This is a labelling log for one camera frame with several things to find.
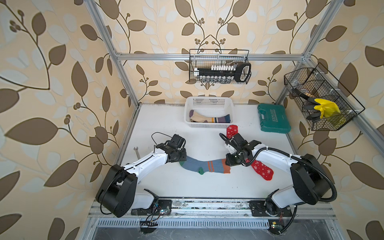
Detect red bear sock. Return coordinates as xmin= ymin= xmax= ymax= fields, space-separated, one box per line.
xmin=226 ymin=125 xmax=238 ymax=139
xmin=251 ymin=160 xmax=274 ymax=181

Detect blue orange striped sock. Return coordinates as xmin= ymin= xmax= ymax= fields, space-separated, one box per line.
xmin=179 ymin=157 xmax=231 ymax=175

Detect white plastic basket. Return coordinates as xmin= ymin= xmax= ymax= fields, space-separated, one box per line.
xmin=184 ymin=97 xmax=235 ymax=129

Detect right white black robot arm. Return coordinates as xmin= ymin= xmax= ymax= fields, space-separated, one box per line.
xmin=219 ymin=134 xmax=338 ymax=209

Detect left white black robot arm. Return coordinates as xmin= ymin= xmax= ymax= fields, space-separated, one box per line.
xmin=96 ymin=134 xmax=187 ymax=218

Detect silver open-end wrench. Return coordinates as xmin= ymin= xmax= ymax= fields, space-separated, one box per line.
xmin=134 ymin=147 xmax=141 ymax=160

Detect green plastic tool case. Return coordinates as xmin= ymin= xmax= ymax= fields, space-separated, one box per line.
xmin=258 ymin=104 xmax=291 ymax=134

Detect socket set holder black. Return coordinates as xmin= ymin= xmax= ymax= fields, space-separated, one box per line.
xmin=192 ymin=63 xmax=252 ymax=84

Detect black pliers in basket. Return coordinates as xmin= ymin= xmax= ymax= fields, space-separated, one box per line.
xmin=294 ymin=88 xmax=321 ymax=122

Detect yellow rubber glove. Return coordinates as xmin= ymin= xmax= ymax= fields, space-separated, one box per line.
xmin=314 ymin=99 xmax=341 ymax=119

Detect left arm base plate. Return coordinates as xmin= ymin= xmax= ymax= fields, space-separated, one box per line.
xmin=131 ymin=199 xmax=172 ymax=216

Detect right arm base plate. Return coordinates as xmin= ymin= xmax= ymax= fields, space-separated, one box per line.
xmin=248 ymin=200 xmax=293 ymax=218

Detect black wire basket back wall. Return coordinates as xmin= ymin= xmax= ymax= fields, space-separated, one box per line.
xmin=189 ymin=49 xmax=252 ymax=85

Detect black wire basket wall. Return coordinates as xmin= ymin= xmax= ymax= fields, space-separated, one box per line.
xmin=284 ymin=63 xmax=366 ymax=131
xmin=189 ymin=49 xmax=252 ymax=85

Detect black wire basket right wall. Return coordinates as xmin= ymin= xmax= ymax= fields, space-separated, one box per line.
xmin=284 ymin=63 xmax=366 ymax=131

